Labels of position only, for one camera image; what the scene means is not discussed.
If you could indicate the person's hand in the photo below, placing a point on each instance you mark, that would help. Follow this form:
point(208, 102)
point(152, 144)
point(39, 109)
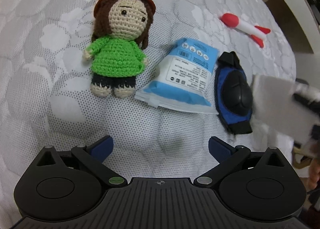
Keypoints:
point(314, 171)

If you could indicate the white desk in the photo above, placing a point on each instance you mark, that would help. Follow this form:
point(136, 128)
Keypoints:
point(298, 24)

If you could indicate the blue black knee pad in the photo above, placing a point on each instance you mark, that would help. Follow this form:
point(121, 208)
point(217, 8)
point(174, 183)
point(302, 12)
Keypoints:
point(233, 95)

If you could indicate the white paper towel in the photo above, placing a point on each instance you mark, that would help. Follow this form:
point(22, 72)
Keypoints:
point(274, 105)

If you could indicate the crochet doll green sweater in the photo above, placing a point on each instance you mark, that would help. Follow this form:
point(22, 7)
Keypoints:
point(120, 35)

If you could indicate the blue wet wipes pack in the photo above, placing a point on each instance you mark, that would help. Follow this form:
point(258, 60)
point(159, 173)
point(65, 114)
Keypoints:
point(182, 78)

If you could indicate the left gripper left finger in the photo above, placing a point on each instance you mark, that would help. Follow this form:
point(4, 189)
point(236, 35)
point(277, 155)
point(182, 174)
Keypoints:
point(63, 185)

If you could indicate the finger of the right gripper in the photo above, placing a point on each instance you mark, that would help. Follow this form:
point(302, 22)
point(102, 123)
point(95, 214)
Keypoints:
point(308, 97)

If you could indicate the red white toy rocket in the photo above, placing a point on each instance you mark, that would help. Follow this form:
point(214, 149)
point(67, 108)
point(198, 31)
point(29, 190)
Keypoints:
point(257, 33)

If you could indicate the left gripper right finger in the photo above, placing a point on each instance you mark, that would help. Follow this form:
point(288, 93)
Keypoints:
point(257, 186)

